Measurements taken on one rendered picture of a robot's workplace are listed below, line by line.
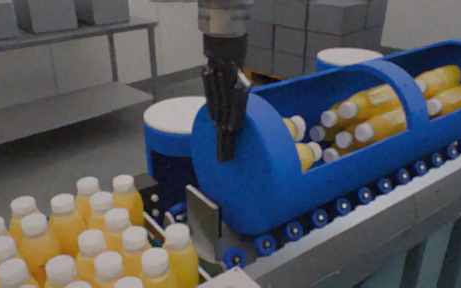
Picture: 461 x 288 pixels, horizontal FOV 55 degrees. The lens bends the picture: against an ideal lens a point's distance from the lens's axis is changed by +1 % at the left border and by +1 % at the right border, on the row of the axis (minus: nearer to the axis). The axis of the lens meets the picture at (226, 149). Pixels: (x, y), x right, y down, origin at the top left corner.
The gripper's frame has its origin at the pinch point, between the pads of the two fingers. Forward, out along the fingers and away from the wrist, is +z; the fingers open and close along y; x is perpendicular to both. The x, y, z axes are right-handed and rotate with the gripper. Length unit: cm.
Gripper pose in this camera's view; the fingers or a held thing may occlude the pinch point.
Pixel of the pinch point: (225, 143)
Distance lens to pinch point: 81.7
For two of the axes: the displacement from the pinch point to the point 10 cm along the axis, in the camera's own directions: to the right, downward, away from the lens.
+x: 8.0, -2.6, 5.3
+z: 0.0, 9.0, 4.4
